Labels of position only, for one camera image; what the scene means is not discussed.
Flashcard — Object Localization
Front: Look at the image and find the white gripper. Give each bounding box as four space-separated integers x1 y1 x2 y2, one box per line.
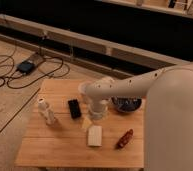
82 100 108 130

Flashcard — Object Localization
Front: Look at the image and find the white sponge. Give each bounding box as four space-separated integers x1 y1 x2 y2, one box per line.
88 125 102 147

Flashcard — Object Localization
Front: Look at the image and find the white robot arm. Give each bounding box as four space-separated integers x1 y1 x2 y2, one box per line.
85 62 193 171

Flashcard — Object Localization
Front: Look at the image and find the black phone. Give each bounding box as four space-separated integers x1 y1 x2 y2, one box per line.
68 99 81 119

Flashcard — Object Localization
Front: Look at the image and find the wooden table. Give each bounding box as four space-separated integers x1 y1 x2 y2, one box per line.
15 79 144 168

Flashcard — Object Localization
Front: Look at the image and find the translucent plastic cup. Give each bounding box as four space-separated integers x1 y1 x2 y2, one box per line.
78 82 89 104

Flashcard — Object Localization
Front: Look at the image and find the dark bowl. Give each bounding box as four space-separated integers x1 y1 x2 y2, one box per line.
112 97 142 113

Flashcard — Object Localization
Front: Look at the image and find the clear plastic bottle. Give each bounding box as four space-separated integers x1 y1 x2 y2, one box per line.
37 98 55 125

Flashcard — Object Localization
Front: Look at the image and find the blue power adapter box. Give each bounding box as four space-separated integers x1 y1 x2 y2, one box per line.
17 61 35 74

